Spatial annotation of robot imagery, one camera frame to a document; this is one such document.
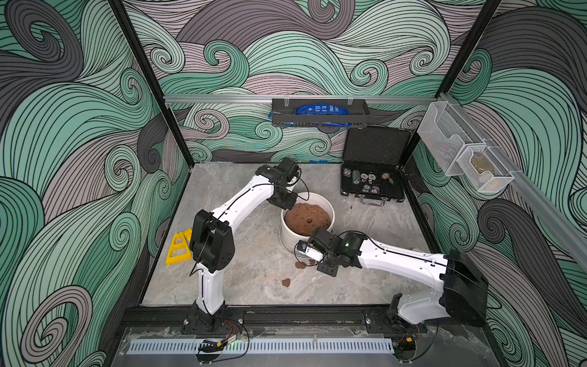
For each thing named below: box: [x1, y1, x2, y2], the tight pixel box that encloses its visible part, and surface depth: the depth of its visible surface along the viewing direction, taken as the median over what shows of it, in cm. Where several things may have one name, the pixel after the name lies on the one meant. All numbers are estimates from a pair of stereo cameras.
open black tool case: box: [340, 126, 412, 207], surface depth 113 cm
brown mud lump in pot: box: [284, 202, 331, 237], surface depth 89 cm
